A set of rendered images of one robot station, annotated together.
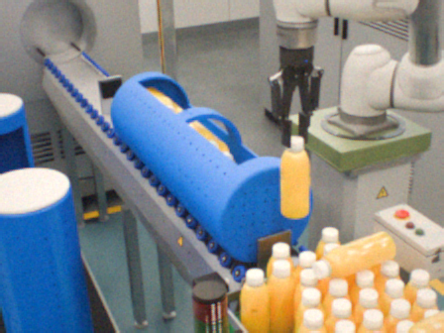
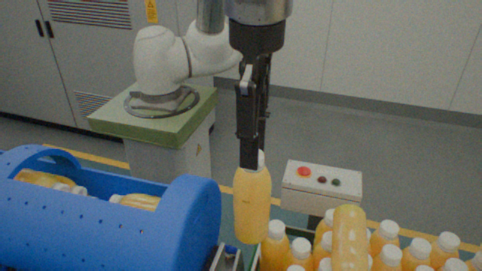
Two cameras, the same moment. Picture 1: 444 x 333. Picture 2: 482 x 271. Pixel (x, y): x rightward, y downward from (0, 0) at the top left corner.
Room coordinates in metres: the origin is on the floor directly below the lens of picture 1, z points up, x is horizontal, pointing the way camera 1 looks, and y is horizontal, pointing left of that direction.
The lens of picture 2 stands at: (1.11, 0.18, 1.70)
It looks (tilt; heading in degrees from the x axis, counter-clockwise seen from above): 34 degrees down; 312
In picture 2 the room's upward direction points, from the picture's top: straight up
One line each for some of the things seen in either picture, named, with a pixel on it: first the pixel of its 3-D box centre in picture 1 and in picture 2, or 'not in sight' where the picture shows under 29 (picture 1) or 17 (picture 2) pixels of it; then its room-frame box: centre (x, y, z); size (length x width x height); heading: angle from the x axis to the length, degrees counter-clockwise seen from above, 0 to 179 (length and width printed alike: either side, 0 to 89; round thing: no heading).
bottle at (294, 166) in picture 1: (294, 179); (251, 199); (1.40, -0.17, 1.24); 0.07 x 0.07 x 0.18
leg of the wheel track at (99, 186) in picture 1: (97, 171); not in sight; (3.33, 0.69, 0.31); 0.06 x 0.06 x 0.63; 26
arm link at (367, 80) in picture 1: (369, 78); (158, 58); (2.13, -0.50, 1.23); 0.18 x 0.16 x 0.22; 64
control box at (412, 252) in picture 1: (413, 241); (320, 190); (1.41, -0.48, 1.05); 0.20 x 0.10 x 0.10; 26
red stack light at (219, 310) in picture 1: (209, 302); not in sight; (0.97, 0.03, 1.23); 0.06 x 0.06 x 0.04
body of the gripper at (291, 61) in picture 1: (296, 64); (256, 50); (1.40, -0.17, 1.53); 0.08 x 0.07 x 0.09; 116
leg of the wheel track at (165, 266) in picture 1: (165, 260); not in sight; (2.44, 0.27, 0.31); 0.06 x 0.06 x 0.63; 26
